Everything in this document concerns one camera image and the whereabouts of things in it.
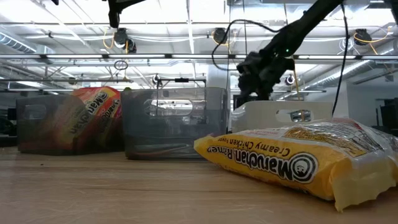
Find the white building column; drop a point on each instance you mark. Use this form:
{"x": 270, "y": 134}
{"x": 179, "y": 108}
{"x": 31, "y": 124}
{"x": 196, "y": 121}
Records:
{"x": 217, "y": 77}

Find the black metal stand frame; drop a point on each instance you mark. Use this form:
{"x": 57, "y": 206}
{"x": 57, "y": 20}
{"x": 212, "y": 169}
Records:
{"x": 182, "y": 80}

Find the white plastic bin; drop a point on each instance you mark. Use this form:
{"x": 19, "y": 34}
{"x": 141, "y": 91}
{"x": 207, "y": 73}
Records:
{"x": 258, "y": 118}

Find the grey translucent plastic bin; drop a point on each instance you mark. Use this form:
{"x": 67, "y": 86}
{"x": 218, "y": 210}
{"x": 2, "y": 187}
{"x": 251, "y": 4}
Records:
{"x": 174, "y": 137}
{"x": 34, "y": 133}

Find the grey ventilation duct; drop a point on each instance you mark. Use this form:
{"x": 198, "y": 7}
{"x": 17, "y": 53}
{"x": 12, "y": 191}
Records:
{"x": 15, "y": 43}
{"x": 342, "y": 73}

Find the yellow ramen noodle packet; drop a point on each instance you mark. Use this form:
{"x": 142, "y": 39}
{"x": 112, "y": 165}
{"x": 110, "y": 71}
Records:
{"x": 295, "y": 161}

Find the black monitor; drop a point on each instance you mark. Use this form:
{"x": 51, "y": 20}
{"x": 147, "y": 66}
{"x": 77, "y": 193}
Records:
{"x": 12, "y": 113}
{"x": 390, "y": 116}

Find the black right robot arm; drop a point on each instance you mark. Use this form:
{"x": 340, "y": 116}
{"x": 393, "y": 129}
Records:
{"x": 304, "y": 25}

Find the long ceiling light bar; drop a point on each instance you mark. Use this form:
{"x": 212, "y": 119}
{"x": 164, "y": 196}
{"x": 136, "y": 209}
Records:
{"x": 140, "y": 56}

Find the green red ramen packet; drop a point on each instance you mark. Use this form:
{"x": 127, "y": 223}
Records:
{"x": 90, "y": 118}

